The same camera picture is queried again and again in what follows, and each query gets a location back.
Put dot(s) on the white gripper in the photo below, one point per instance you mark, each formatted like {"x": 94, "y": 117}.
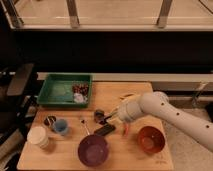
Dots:
{"x": 128, "y": 111}

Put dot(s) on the black dish brush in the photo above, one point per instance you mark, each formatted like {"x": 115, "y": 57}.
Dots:
{"x": 100, "y": 117}

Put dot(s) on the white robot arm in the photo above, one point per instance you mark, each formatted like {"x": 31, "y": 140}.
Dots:
{"x": 157, "y": 104}

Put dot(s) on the purple bowl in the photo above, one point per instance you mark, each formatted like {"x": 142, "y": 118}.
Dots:
{"x": 93, "y": 150}

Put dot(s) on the red orange bowl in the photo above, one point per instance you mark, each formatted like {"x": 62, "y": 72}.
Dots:
{"x": 151, "y": 140}

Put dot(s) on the orange carrot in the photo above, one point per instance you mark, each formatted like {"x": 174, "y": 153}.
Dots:
{"x": 126, "y": 128}

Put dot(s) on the yellow banana peel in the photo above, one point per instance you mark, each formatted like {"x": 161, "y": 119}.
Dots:
{"x": 127, "y": 96}

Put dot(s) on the metal spoon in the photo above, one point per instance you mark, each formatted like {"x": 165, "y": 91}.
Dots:
{"x": 83, "y": 122}

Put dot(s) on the white small object in tray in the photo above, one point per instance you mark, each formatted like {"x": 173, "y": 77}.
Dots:
{"x": 79, "y": 98}

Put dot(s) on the dark red grapes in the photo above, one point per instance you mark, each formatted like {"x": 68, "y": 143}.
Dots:
{"x": 81, "y": 89}

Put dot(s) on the blue cup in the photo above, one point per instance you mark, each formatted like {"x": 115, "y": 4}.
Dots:
{"x": 60, "y": 126}

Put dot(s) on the green plastic tray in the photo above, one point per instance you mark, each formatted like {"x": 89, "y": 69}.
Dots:
{"x": 57, "y": 90}

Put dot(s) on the small black metal cup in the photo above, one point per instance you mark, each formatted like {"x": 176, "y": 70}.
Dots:
{"x": 49, "y": 120}

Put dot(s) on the white lidded jar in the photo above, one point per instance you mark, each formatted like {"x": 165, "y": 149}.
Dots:
{"x": 38, "y": 136}

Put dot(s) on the black chair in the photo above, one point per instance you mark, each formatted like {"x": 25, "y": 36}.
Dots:
{"x": 16, "y": 96}

